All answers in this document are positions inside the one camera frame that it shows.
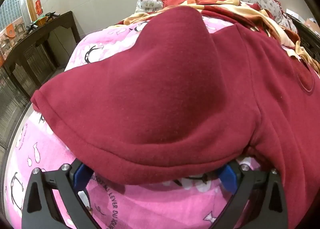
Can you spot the dark wooden headboard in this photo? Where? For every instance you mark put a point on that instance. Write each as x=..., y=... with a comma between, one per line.
x=310, y=41

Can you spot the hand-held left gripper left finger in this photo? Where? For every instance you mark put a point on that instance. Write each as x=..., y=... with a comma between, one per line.
x=79, y=177

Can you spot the red and cream blanket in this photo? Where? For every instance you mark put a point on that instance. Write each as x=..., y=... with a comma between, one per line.
x=275, y=25

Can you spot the white flat object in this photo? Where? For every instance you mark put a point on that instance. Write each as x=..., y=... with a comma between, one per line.
x=292, y=14

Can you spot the dark red sweatshirt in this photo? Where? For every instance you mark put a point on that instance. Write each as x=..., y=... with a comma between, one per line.
x=162, y=81

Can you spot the red wall paper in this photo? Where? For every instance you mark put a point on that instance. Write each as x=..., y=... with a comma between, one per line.
x=39, y=7

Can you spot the pink penguin print bed sheet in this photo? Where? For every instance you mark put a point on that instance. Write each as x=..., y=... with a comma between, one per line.
x=140, y=201

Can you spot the dark wooden table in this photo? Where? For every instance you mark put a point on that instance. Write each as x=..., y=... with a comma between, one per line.
x=37, y=51

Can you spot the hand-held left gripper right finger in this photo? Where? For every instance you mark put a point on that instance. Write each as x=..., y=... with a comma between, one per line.
x=228, y=176

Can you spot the grid window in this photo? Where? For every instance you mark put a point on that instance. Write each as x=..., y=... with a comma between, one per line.
x=11, y=9

